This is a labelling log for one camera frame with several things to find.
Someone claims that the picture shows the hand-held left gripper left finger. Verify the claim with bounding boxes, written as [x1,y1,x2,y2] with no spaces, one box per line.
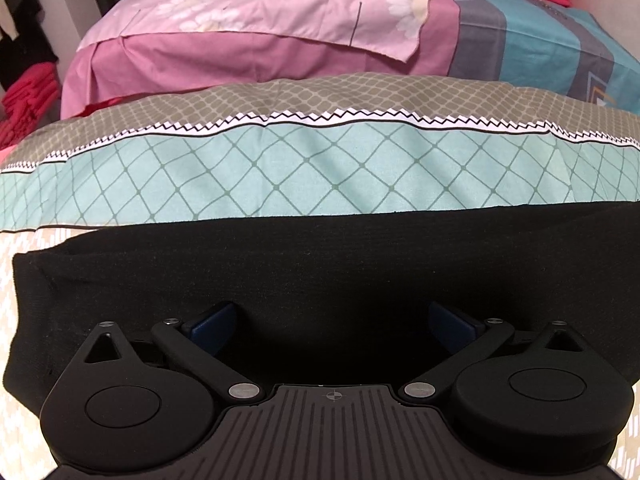
[84,301,264,405]

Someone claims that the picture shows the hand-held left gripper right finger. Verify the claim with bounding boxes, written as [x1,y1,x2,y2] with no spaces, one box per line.
[399,301,587,405]

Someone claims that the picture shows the black pants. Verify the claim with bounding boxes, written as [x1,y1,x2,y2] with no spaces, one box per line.
[2,200,640,411]

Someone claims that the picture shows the checked teal and beige quilt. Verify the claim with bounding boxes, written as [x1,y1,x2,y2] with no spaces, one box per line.
[0,72,640,480]

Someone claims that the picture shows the pile of red clothes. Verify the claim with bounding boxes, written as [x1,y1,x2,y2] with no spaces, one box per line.
[0,62,64,149]

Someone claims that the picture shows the blue and grey striped pillow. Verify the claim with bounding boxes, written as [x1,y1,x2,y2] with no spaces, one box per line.
[420,0,640,112]

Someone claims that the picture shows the pink floral pillow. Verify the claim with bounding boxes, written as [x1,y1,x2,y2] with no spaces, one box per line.
[60,0,461,117]

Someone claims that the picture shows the black hanging clothes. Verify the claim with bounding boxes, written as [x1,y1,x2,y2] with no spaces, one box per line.
[0,0,60,89]

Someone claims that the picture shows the beige hanging cloth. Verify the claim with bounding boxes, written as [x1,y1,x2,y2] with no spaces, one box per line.
[0,0,20,42]

